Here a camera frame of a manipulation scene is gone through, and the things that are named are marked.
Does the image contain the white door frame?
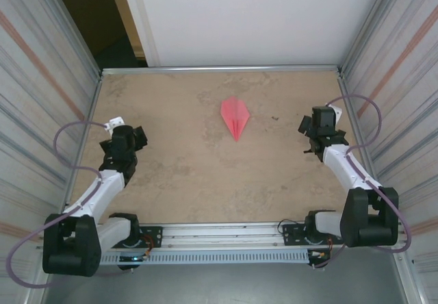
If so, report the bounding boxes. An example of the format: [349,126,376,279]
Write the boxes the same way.
[118,0,162,68]

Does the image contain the pink paper sheet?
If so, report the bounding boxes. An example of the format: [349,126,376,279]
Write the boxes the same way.
[220,96,252,143]

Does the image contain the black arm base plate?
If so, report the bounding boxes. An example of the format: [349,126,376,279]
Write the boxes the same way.
[282,222,343,246]
[112,225,164,249]

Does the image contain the aluminium frame post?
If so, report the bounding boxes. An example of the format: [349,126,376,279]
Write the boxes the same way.
[25,249,52,304]
[40,0,103,79]
[393,247,428,304]
[340,0,401,74]

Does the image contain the wide aluminium base rail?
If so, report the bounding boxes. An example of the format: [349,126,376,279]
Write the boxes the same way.
[36,220,410,252]

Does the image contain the grey slotted cable duct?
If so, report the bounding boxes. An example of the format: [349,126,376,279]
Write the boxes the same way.
[100,249,311,266]

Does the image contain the aluminium table edge rail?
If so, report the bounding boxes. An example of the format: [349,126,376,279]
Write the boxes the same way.
[100,64,345,77]
[61,73,103,225]
[337,73,387,220]

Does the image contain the translucent corrugated side panel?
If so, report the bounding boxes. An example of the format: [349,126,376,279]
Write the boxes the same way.
[344,0,438,304]
[0,0,100,304]

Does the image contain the purple cable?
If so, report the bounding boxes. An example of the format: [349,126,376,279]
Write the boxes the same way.
[313,94,411,270]
[6,121,120,290]

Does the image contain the grey sheet metal panel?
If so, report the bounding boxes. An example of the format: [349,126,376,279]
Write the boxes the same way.
[40,247,410,304]

